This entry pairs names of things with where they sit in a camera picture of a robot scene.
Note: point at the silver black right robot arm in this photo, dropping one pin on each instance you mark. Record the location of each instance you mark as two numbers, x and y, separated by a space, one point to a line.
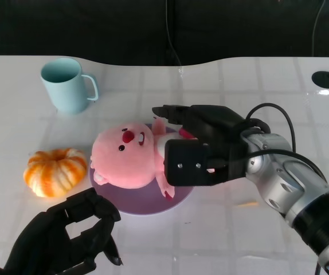
285 180

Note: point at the purple round plate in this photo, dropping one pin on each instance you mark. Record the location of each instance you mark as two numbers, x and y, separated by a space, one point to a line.
141 202

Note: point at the black table grommet hole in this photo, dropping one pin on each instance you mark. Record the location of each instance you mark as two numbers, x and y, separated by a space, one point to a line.
325 79

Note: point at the orange white striped pumpkin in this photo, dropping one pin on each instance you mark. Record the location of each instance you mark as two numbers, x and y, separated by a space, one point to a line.
52 172

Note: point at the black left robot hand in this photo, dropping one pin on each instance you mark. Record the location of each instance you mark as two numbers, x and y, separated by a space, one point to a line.
52 237

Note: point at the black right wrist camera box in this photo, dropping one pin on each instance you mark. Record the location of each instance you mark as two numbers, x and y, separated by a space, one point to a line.
186 161

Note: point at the light blue mug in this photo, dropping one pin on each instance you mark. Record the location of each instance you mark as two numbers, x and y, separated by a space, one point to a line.
64 91

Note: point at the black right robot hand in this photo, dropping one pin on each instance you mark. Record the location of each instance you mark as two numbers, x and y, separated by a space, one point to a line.
213 126

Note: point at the pink plush beaver doll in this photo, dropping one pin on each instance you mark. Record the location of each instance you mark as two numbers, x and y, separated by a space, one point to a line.
124 163

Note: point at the black backdrop curtain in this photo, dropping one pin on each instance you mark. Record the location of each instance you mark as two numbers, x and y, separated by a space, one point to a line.
95 28

